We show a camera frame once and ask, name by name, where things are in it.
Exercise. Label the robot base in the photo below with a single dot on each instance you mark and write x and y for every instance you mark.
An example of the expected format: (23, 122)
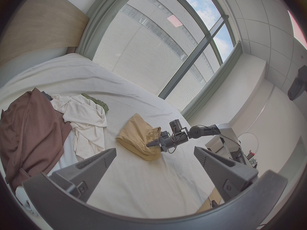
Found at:
(215, 146)

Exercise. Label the bed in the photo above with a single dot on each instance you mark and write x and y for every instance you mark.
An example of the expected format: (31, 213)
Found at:
(144, 181)

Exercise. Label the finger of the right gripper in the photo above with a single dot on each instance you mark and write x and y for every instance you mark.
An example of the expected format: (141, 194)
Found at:
(155, 144)

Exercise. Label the green garment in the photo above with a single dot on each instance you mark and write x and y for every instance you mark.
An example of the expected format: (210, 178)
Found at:
(99, 104)

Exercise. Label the black garment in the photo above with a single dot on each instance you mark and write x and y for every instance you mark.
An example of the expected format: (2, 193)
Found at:
(46, 96)

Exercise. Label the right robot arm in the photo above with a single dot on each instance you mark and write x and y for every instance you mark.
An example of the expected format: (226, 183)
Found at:
(203, 130)

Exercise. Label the tan shorts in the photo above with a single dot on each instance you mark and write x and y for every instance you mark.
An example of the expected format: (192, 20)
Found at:
(134, 135)

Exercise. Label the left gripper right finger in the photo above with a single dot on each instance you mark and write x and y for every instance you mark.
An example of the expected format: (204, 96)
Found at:
(227, 176)

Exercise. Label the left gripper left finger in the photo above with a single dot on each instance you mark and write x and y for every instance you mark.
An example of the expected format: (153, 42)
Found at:
(79, 181)

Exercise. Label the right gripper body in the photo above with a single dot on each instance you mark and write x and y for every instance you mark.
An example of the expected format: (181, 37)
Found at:
(174, 141)

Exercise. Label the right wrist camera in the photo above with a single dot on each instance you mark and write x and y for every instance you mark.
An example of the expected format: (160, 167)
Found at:
(164, 134)

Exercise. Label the brown garment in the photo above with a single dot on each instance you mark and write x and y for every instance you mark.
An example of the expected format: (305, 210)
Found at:
(31, 133)

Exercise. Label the grey-green curtain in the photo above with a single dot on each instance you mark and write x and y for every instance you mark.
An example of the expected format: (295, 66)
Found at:
(100, 20)

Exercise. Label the window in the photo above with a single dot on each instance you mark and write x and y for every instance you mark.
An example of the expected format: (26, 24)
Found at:
(156, 44)

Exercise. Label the cream garment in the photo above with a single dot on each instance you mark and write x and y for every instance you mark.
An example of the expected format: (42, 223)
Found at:
(84, 118)

